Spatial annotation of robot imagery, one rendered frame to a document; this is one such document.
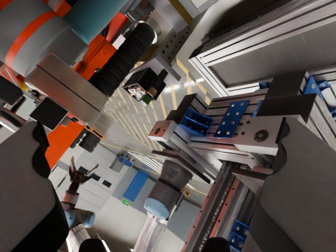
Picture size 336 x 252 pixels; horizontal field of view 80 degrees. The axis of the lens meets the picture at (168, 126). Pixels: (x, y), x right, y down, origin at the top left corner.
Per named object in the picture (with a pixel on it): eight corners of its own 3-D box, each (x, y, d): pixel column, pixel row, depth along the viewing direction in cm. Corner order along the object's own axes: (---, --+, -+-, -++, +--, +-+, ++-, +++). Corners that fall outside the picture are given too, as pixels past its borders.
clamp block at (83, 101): (50, 50, 25) (19, 82, 23) (110, 97, 29) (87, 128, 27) (49, 61, 29) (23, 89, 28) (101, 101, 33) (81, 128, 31)
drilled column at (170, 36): (181, 20, 128) (146, 68, 115) (191, 33, 132) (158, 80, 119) (172, 27, 136) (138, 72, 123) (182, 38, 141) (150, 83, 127)
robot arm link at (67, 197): (75, 204, 109) (60, 201, 107) (79, 196, 111) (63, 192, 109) (75, 204, 103) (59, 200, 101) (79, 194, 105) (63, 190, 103)
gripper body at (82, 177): (88, 172, 110) (79, 195, 104) (87, 175, 117) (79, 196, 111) (73, 168, 108) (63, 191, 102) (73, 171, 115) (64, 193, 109)
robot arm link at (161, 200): (179, 192, 85) (163, 223, 81) (179, 195, 97) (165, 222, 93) (155, 178, 88) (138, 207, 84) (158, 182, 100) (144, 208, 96)
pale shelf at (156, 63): (158, 53, 97) (154, 57, 96) (181, 77, 104) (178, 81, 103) (126, 73, 133) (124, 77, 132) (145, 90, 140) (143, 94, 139)
